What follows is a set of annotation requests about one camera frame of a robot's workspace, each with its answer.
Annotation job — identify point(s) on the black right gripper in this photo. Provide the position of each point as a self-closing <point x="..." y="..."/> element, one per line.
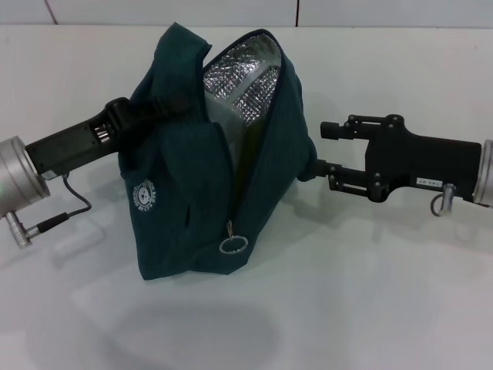
<point x="423" y="162"/>

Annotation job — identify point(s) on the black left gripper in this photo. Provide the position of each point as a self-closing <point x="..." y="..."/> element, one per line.
<point x="73" y="140"/>

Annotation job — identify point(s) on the dark teal insulated lunch bag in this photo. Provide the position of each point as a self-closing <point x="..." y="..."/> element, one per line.
<point x="173" y="200"/>

